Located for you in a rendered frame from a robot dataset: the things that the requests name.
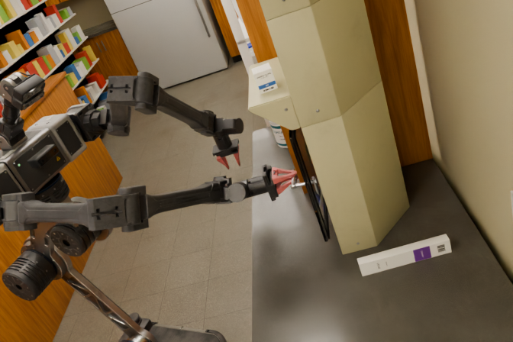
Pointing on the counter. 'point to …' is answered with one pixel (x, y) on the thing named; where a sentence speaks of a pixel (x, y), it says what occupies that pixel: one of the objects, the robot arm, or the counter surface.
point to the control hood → (272, 98)
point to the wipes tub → (278, 134)
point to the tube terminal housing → (343, 114)
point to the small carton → (264, 78)
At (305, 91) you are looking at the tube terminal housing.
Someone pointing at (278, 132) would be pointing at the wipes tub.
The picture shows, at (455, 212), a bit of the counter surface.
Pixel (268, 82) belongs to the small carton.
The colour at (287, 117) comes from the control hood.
